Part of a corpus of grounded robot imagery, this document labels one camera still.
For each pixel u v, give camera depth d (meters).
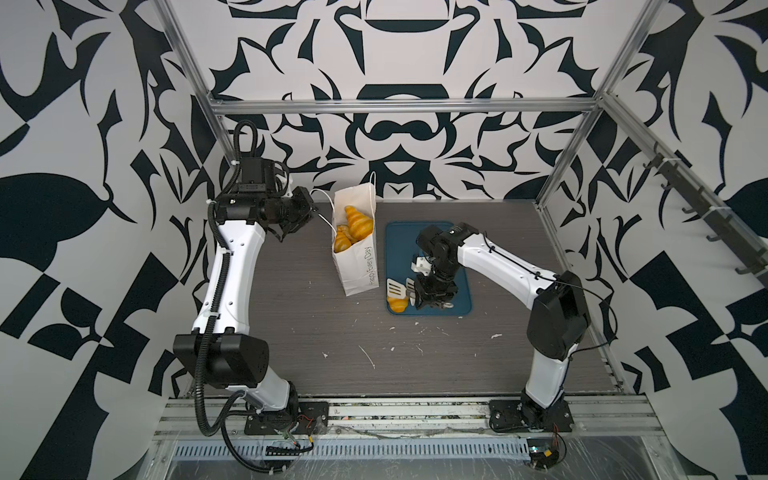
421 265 0.81
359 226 0.89
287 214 0.62
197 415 0.35
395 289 0.89
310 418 0.73
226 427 0.69
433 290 0.73
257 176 0.56
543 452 0.71
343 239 0.85
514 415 0.74
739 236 0.54
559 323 0.48
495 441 0.72
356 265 0.82
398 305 0.91
